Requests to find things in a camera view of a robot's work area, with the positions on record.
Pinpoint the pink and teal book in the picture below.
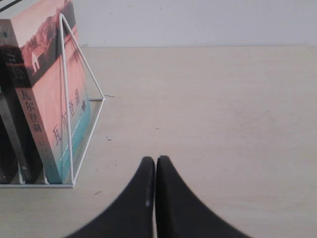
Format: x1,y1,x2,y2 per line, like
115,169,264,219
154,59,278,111
0,0,91,184

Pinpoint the black book white title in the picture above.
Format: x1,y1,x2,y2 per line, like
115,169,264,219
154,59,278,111
0,19,43,183

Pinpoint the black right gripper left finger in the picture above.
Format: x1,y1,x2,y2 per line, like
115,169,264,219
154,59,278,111
68,156,156,238

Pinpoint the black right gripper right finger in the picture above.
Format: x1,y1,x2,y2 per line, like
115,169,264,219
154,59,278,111
156,155,249,238

